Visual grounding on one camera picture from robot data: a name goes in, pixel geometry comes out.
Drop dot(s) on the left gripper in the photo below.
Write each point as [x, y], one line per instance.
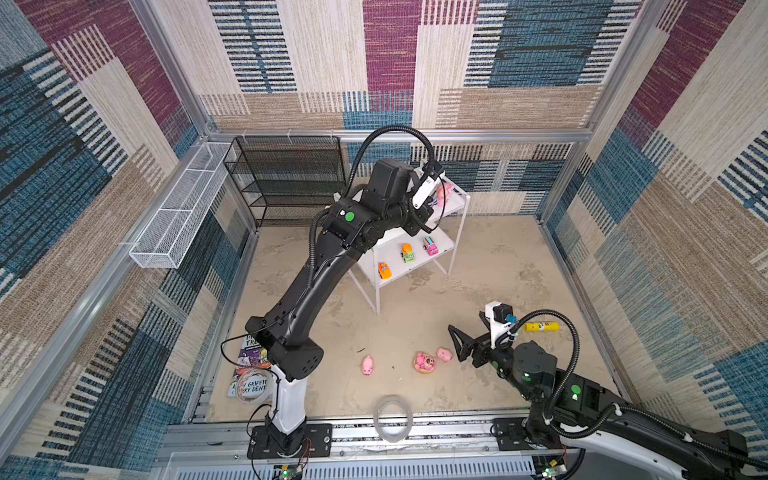
[419, 218]

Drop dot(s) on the pink pig toy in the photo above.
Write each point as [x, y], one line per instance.
[444, 354]
[367, 366]

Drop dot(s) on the white wire basket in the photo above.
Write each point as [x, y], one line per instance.
[165, 241]

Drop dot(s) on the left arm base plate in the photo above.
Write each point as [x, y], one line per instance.
[267, 442]

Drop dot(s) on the orange toy car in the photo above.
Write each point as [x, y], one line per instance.
[384, 271]

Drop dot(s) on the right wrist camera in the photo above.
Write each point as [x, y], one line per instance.
[502, 324]

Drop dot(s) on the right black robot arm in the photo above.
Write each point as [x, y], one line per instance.
[569, 411]

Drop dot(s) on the black wire rack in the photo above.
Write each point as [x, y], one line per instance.
[286, 180]

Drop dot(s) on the pink bear donut toy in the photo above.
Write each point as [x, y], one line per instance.
[424, 363]

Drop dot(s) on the white round container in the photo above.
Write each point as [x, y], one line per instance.
[255, 385]

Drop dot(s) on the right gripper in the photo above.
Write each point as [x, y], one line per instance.
[481, 347]

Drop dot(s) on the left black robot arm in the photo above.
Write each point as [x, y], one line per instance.
[395, 196]

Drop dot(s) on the pink round figure toy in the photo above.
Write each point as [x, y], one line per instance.
[443, 192]

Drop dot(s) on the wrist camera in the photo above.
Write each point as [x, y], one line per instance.
[430, 177]
[502, 324]

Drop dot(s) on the yellow tube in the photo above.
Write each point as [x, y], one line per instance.
[542, 327]

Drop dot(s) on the clear tape roll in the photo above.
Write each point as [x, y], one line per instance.
[393, 419]

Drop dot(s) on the pink toy truck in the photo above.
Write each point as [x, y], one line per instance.
[430, 246]

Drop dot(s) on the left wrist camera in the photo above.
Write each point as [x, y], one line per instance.
[430, 177]

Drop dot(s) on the white two-tier shelf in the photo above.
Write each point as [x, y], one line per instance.
[448, 223]

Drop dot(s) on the green toy car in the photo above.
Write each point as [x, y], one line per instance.
[407, 253]

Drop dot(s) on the treehouse book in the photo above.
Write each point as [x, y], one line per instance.
[251, 356]

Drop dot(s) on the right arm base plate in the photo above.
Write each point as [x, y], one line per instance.
[518, 434]

